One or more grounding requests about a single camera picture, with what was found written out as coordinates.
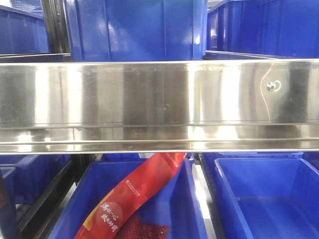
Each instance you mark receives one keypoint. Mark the red snack package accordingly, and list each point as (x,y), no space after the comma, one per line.
(112,212)

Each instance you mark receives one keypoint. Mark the rail screw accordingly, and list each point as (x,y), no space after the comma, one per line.
(274,86)

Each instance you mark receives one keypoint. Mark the blue bin upper centre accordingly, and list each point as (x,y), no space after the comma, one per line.
(136,30)

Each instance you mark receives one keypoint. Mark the blue bin lower left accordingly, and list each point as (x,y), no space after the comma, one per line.
(33,173)

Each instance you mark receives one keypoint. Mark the blue bin upper left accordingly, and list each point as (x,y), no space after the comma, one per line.
(22,32)

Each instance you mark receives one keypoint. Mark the empty blue bin lower right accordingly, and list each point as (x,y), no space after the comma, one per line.
(268,198)

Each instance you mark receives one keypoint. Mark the blue bin with snack package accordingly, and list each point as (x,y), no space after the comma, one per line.
(175,205)

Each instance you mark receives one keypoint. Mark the blue bin upper right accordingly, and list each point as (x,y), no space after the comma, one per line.
(267,27)

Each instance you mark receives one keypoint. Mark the stainless steel shelf rail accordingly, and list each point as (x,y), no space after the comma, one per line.
(178,106)

